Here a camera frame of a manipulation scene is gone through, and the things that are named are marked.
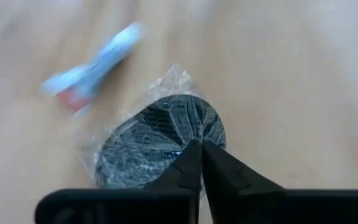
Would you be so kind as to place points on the plastic black disc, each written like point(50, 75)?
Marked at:
point(154, 137)

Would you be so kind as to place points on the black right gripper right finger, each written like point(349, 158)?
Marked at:
point(225, 174)

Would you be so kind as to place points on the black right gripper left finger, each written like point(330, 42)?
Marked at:
point(186, 168)

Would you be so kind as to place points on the white blue toothpaste tube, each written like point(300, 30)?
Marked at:
point(104, 59)

